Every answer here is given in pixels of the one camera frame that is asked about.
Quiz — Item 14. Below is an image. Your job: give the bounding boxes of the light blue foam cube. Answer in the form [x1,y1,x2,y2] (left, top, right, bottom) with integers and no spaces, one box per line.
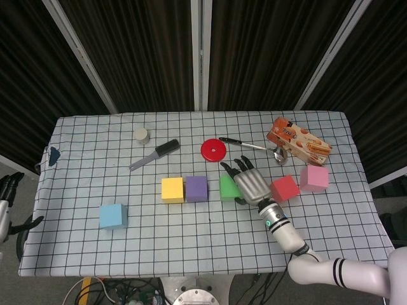
[99,203,129,230]

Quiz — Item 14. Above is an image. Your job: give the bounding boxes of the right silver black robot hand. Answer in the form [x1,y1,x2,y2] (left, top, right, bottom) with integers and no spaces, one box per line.
[219,155,276,206]

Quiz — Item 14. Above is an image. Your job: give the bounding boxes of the light blue checkered tablecloth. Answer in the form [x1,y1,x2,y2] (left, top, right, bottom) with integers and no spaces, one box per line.
[18,110,395,278]

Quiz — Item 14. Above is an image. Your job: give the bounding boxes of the white floor cable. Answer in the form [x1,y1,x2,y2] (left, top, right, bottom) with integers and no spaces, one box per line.
[62,278,118,305]

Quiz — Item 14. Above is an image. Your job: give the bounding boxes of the grey brush with black bristles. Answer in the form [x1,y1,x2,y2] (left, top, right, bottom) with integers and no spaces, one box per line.
[128,139,181,172]

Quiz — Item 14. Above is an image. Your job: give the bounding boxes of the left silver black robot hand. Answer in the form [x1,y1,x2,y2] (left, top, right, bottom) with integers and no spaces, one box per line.
[0,171,45,242]

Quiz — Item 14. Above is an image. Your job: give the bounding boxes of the small white round jar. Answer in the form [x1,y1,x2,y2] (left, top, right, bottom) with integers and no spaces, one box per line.
[133,127,151,146]

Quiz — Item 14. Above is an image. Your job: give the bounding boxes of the white partition frame post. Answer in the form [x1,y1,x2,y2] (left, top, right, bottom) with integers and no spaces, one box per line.
[294,0,373,111]
[190,0,213,111]
[41,0,118,114]

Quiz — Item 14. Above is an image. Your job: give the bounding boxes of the black floor cable bundle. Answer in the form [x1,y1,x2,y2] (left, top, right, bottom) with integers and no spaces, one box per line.
[76,276,166,305]

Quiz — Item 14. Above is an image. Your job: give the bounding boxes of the yellow floor tape strip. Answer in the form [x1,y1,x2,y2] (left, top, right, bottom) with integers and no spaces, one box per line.
[81,276,92,299]

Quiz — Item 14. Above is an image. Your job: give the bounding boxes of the orange biscuit carton box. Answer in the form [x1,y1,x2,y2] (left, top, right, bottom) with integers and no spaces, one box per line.
[266,116,333,166]

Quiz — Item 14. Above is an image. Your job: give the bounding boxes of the yellow foam cube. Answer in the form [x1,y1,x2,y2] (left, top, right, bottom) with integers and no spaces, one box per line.
[161,177,185,204]

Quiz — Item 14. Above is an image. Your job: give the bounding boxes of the dark blue cloth clip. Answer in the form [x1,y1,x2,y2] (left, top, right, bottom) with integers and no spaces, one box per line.
[47,147,62,166]

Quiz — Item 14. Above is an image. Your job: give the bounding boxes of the red round plastic lid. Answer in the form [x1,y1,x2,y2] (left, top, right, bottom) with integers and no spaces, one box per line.
[200,138,227,163]

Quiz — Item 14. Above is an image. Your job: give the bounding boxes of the red foam cube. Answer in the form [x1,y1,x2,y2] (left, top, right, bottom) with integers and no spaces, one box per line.
[270,175,301,203]

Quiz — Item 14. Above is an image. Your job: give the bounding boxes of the purple foam cube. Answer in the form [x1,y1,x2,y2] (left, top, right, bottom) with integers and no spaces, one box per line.
[185,175,209,203]

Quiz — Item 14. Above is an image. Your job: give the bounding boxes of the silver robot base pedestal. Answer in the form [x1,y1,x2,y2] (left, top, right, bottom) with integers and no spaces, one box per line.
[158,275,236,305]

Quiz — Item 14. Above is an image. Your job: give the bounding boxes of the dark pleated partition panel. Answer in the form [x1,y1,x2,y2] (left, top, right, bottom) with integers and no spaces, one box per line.
[59,0,195,114]
[0,0,111,174]
[208,0,355,111]
[305,0,407,184]

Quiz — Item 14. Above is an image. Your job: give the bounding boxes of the green foam cube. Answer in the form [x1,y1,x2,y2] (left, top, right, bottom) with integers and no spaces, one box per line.
[219,174,244,202]

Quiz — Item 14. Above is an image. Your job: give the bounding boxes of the pink foam cube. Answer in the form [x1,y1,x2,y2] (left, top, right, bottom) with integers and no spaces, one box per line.
[300,165,329,193]

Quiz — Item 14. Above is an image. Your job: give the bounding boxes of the steel ladle with black handle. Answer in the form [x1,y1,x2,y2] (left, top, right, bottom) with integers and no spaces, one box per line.
[218,137,289,166]

